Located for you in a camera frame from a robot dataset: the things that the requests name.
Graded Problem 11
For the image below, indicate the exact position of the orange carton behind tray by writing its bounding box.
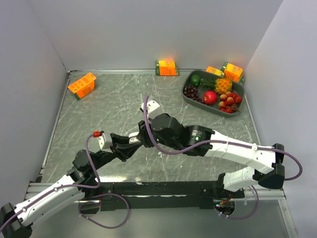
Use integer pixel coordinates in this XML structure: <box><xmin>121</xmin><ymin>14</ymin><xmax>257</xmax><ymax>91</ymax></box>
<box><xmin>206</xmin><ymin>66</ymin><xmax>225</xmax><ymax>78</ymax></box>

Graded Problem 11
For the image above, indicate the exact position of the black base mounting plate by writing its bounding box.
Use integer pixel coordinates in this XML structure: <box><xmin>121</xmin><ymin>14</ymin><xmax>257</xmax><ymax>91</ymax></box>
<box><xmin>83</xmin><ymin>181</ymin><xmax>245</xmax><ymax>211</ymax></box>

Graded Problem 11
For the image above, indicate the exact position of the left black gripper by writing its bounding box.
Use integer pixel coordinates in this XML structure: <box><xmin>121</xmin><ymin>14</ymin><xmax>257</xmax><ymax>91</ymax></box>
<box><xmin>91</xmin><ymin>132</ymin><xmax>142</xmax><ymax>171</ymax></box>

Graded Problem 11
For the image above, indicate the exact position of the small pineapple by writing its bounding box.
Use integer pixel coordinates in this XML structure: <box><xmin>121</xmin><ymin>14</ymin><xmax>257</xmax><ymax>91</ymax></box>
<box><xmin>200</xmin><ymin>78</ymin><xmax>233</xmax><ymax>94</ymax></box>

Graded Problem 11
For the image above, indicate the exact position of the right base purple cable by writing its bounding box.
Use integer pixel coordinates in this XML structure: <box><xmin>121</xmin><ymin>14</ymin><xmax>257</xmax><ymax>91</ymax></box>
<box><xmin>214</xmin><ymin>185</ymin><xmax>260</xmax><ymax>220</ymax></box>

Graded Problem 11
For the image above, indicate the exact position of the dark grey fruit tray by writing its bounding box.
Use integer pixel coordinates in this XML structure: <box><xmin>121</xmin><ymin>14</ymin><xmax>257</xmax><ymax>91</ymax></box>
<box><xmin>181</xmin><ymin>70</ymin><xmax>245</xmax><ymax>118</ymax></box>

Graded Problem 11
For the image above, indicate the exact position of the white earbud charging case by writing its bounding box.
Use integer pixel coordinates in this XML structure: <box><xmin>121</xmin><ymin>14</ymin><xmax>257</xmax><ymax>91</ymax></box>
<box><xmin>128</xmin><ymin>132</ymin><xmax>140</xmax><ymax>144</ymax></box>

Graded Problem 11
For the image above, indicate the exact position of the orange juice carton right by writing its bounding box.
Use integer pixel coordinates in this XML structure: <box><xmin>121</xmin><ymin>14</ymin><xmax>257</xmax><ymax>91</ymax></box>
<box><xmin>220</xmin><ymin>62</ymin><xmax>244</xmax><ymax>84</ymax></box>

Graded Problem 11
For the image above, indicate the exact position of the orange juice carton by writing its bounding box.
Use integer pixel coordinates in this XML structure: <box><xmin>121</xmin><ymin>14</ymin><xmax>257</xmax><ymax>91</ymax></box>
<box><xmin>68</xmin><ymin>72</ymin><xmax>97</xmax><ymax>100</ymax></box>
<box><xmin>155</xmin><ymin>60</ymin><xmax>180</xmax><ymax>76</ymax></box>
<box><xmin>220</xmin><ymin>62</ymin><xmax>244</xmax><ymax>84</ymax></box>

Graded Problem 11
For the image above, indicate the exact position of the green lime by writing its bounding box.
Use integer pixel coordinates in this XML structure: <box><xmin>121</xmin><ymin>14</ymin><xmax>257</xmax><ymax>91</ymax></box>
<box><xmin>190</xmin><ymin>74</ymin><xmax>201</xmax><ymax>87</ymax></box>

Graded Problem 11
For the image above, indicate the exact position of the red apple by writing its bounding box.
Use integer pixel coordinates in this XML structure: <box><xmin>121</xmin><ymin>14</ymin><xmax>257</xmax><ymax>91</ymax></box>
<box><xmin>203</xmin><ymin>91</ymin><xmax>217</xmax><ymax>105</ymax></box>

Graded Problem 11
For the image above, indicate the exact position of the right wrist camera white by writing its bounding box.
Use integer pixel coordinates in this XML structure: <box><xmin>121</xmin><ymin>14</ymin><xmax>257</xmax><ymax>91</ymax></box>
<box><xmin>147</xmin><ymin>100</ymin><xmax>163</xmax><ymax>119</ymax></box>

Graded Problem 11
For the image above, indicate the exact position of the orange juice carton middle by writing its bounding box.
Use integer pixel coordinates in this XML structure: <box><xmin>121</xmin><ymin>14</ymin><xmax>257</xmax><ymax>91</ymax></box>
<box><xmin>155</xmin><ymin>60</ymin><xmax>180</xmax><ymax>76</ymax></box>

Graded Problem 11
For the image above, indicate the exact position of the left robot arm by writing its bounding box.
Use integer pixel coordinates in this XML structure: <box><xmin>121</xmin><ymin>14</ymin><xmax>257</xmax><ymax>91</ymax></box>
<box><xmin>0</xmin><ymin>131</ymin><xmax>143</xmax><ymax>238</ymax></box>

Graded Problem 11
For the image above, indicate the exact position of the aluminium rail frame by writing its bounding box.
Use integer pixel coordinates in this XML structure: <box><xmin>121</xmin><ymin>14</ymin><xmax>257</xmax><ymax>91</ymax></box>
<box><xmin>32</xmin><ymin>70</ymin><xmax>298</xmax><ymax>238</ymax></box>

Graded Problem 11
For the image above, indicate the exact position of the orange juice carton left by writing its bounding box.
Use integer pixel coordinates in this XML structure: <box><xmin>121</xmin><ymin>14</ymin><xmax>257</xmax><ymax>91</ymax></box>
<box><xmin>68</xmin><ymin>72</ymin><xmax>97</xmax><ymax>100</ymax></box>

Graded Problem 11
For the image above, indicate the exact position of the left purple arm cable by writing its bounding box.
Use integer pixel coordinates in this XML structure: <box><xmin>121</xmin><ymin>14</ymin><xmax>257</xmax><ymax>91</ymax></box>
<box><xmin>0</xmin><ymin>133</ymin><xmax>101</xmax><ymax>233</ymax></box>

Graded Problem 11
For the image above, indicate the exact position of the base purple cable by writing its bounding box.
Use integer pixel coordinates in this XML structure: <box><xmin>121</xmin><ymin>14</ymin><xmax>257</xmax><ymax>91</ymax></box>
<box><xmin>214</xmin><ymin>185</ymin><xmax>260</xmax><ymax>220</ymax></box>
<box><xmin>78</xmin><ymin>193</ymin><xmax>130</xmax><ymax>229</ymax></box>

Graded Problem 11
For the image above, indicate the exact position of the red lychee bunch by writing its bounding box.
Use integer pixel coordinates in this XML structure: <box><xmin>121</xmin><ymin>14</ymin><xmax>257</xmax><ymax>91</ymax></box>
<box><xmin>218</xmin><ymin>92</ymin><xmax>243</xmax><ymax>114</ymax></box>

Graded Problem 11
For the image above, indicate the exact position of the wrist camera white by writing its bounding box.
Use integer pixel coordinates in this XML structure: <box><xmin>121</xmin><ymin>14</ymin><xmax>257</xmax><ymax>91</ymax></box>
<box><xmin>93</xmin><ymin>131</ymin><xmax>112</xmax><ymax>150</ymax></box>
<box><xmin>147</xmin><ymin>100</ymin><xmax>163</xmax><ymax>119</ymax></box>

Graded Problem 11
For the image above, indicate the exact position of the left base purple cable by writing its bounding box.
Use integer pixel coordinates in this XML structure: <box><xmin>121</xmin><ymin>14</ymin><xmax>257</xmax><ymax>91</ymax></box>
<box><xmin>78</xmin><ymin>193</ymin><xmax>130</xmax><ymax>229</ymax></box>

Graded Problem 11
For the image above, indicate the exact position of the dark grape bunch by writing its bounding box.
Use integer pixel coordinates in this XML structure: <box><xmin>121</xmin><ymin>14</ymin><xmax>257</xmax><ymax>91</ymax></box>
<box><xmin>183</xmin><ymin>85</ymin><xmax>205</xmax><ymax>104</ymax></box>

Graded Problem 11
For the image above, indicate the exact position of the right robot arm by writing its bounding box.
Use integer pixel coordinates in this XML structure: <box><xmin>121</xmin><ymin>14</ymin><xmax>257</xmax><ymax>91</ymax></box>
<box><xmin>137</xmin><ymin>114</ymin><xmax>285</xmax><ymax>198</ymax></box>

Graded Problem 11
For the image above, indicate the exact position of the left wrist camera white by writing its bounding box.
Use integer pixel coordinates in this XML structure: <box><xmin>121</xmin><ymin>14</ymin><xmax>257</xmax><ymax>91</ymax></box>
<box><xmin>93</xmin><ymin>131</ymin><xmax>112</xmax><ymax>150</ymax></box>

